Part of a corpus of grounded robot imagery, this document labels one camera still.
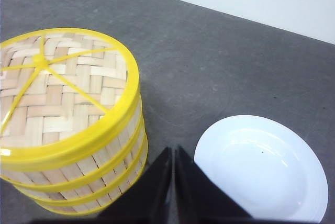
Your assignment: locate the white plate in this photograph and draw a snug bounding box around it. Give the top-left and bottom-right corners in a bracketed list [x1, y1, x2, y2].
[194, 115, 328, 223]

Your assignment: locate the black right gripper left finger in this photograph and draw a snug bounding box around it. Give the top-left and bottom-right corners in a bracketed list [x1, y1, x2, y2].
[97, 147, 172, 223]

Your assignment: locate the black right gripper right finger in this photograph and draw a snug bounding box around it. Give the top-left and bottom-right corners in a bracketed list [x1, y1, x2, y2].
[174, 146, 253, 223]

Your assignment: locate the bamboo steamer drawer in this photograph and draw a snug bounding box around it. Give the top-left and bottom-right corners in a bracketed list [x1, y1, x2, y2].
[1, 99, 146, 198]
[33, 153, 147, 216]
[14, 132, 148, 208]

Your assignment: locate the woven bamboo steamer lid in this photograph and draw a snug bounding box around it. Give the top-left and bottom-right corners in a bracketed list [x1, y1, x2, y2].
[1, 28, 140, 172]

